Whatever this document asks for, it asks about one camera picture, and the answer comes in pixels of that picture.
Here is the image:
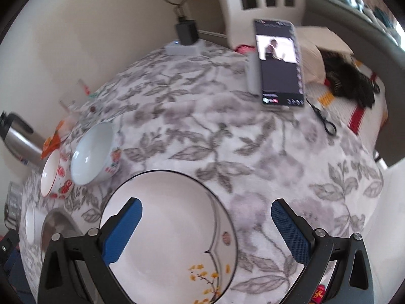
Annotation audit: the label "smartphone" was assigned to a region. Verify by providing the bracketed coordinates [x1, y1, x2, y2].
[253, 19, 307, 111]

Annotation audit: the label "black cloth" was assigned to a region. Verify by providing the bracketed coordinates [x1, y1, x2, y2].
[321, 54, 380, 109]

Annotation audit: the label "orange snack packet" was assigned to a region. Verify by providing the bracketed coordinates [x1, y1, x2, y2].
[41, 122, 72, 159]

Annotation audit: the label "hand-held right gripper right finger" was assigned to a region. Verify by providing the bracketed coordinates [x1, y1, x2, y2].
[271, 198, 382, 304]

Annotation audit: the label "white bowl with red print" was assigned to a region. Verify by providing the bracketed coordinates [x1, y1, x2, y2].
[70, 122, 122, 186]

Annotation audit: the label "stainless steel plate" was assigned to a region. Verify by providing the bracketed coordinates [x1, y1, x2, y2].
[40, 211, 84, 262]

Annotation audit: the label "floral tablecloth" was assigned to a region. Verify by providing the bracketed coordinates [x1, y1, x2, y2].
[19, 36, 385, 304]

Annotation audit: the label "clear glass mug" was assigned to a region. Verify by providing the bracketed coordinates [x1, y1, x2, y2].
[59, 79, 94, 118]

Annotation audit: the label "black charger adapter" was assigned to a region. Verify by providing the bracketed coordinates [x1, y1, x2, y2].
[175, 19, 199, 46]

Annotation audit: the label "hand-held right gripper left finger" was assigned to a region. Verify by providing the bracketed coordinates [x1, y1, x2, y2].
[37, 197, 142, 304]

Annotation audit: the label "red printed packet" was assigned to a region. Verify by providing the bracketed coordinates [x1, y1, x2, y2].
[313, 283, 326, 303]

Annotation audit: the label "black scissors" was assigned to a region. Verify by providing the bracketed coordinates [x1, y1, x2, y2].
[305, 98, 336, 137]

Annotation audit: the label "strawberry print bowl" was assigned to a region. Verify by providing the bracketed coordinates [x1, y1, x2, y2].
[40, 150, 75, 199]

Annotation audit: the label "stainless steel thermos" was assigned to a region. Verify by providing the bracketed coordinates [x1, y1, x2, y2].
[0, 111, 48, 169]

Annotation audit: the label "grey phone stand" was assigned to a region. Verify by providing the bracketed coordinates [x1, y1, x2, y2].
[246, 53, 263, 96]

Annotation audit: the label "clear glass cup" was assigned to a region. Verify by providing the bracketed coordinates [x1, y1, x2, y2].
[6, 182, 23, 229]

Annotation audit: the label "red yellow striped mat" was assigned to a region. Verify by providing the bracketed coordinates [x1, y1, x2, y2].
[308, 60, 390, 137]

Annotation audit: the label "white plate with yellow flowers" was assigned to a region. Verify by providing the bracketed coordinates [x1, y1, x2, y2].
[99, 170, 238, 304]

